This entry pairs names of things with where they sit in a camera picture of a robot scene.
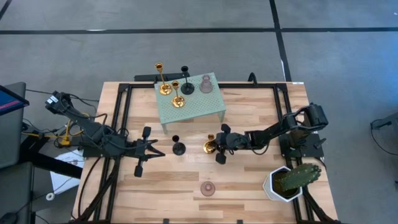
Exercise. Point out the computer monitor blue screen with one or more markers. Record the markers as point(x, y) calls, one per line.
point(9, 101)

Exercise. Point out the pink ribbed glass candle holder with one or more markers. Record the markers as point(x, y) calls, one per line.
point(207, 188)

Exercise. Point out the green perforated metal shelf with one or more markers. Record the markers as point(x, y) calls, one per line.
point(202, 105)

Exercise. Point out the translucent grey vase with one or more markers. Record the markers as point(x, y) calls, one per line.
point(206, 84)

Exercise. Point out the white hexagonal plant pot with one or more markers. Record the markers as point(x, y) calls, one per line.
point(268, 186)

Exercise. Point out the black mount bracket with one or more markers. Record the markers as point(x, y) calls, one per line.
point(155, 77)

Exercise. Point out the white paper sheet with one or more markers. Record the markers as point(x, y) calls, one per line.
point(66, 172)

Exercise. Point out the tall gold candlestick holder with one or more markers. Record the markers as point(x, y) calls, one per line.
point(209, 147)
point(164, 89)
point(178, 101)

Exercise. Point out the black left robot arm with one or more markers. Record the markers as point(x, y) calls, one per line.
point(90, 127)

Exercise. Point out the black candlestick holder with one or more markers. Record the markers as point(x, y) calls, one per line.
point(179, 148)
point(187, 89)

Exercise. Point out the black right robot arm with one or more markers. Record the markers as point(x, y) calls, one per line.
point(273, 130)

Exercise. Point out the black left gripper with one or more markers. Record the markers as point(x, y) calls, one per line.
point(140, 150)

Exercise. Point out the green cactus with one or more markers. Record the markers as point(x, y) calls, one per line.
point(300, 177)

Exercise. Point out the black aluminium table frame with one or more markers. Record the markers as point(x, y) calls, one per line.
point(121, 124)

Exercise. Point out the white tape roll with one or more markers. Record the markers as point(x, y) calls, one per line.
point(49, 196)

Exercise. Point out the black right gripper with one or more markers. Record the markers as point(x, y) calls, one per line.
point(234, 140)

